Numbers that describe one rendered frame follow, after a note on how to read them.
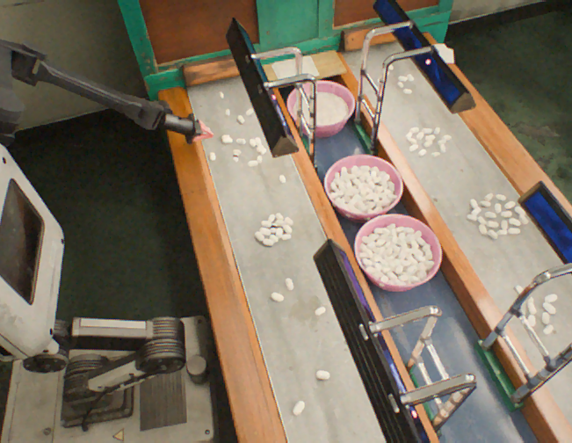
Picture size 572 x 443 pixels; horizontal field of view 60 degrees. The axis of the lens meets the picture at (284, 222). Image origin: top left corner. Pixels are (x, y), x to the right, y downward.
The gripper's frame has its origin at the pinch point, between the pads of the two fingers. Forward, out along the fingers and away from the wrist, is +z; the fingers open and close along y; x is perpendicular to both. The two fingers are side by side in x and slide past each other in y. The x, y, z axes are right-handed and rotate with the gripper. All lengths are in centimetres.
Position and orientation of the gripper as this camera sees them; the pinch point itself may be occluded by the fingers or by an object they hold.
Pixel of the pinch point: (211, 135)
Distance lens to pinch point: 184.1
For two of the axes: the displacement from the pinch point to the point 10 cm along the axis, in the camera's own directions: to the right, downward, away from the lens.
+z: 7.6, 1.7, 6.3
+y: -2.9, -7.7, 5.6
